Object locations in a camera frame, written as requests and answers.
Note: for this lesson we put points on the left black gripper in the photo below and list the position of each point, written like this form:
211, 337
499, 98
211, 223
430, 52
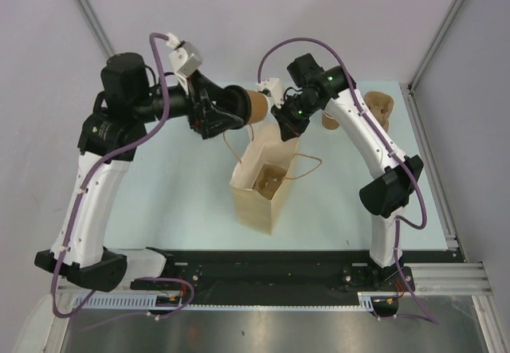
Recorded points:
211, 121

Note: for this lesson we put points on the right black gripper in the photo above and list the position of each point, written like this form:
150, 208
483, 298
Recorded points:
289, 128

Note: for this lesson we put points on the black plastic cup lid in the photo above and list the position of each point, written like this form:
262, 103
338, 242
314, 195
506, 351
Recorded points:
239, 102

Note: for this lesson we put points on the single brown pulp carrier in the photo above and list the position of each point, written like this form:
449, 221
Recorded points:
269, 180

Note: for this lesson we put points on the tan paper bag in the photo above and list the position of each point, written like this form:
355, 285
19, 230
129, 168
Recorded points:
252, 210

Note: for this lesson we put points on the brown paper coffee cup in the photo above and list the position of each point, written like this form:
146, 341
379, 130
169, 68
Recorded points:
259, 106

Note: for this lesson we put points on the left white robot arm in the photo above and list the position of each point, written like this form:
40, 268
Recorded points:
132, 97

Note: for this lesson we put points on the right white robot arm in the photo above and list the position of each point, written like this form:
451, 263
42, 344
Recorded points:
394, 173

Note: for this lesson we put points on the stack of paper cups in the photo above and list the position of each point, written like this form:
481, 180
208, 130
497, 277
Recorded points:
329, 122

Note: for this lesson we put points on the pile of white straws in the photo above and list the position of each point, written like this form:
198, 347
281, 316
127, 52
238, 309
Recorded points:
251, 132

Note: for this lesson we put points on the brown pulp cup carriers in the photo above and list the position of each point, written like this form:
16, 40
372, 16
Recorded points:
381, 106

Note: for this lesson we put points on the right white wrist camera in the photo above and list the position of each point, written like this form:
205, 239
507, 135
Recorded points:
273, 90

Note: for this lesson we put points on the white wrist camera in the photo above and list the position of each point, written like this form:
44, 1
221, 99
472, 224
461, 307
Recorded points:
185, 59
273, 90

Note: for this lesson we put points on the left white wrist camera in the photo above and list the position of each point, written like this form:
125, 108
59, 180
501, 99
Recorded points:
185, 59

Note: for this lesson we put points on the white cable duct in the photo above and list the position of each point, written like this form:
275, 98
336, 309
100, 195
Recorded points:
166, 301

